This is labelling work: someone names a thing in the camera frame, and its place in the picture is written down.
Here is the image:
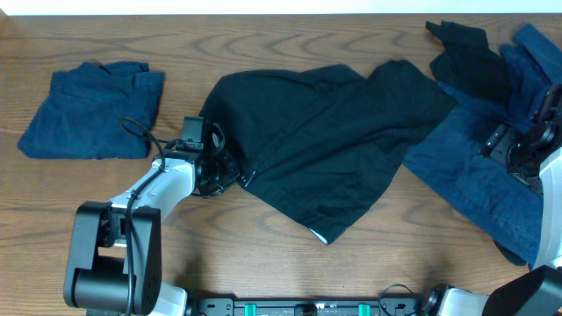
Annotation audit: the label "folded navy blue shorts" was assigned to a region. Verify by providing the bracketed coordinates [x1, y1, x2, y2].
[18, 61, 165, 160]

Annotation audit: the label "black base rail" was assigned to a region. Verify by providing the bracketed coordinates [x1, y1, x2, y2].
[184, 295, 432, 316]

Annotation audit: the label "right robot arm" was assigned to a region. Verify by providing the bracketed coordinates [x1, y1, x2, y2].
[421, 118, 561, 316]

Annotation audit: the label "black crumpled garment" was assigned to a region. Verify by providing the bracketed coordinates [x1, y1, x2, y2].
[425, 21, 512, 105]

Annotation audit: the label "black shorts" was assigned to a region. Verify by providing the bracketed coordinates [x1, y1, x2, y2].
[201, 61, 456, 244]

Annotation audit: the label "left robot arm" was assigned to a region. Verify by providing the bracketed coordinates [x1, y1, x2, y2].
[63, 149, 239, 315]

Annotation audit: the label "blue denim shorts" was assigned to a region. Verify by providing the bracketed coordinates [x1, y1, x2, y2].
[404, 24, 561, 266]

